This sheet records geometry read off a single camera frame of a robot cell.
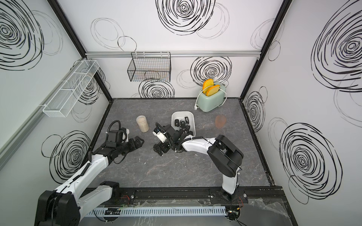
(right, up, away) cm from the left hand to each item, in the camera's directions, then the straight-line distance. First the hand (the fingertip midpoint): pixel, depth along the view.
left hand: (138, 143), depth 85 cm
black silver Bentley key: (+30, +13, +20) cm, 38 cm away
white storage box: (+28, +13, +19) cm, 36 cm away
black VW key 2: (+27, +10, +17) cm, 33 cm away
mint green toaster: (+44, +26, +19) cm, 54 cm away
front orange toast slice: (+48, +34, +14) cm, 61 cm away
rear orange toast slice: (+45, +40, +17) cm, 63 cm away
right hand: (+13, -1, +2) cm, 13 cm away
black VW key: (+23, +11, +18) cm, 31 cm away
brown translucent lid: (+54, +12, +17) cm, 58 cm away
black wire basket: (+8, +51, +12) cm, 53 cm away
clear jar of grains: (0, +12, +7) cm, 14 cm away
